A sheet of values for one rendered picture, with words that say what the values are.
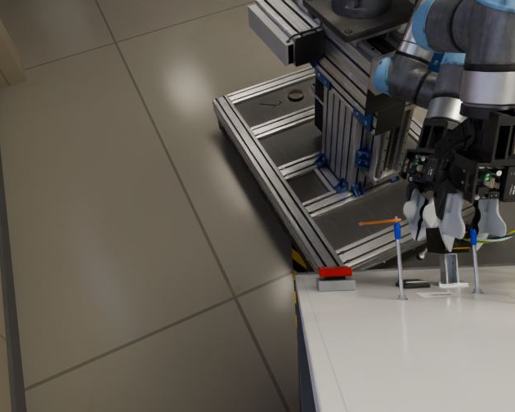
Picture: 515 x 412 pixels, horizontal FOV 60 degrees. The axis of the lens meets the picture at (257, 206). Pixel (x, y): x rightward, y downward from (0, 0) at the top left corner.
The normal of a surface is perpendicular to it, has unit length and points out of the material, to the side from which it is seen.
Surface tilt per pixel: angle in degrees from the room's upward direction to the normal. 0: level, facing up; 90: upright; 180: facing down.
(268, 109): 0
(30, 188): 0
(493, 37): 66
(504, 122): 61
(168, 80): 0
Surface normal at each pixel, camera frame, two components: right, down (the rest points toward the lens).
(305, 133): -0.08, -0.63
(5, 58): 0.41, 0.68
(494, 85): -0.45, 0.33
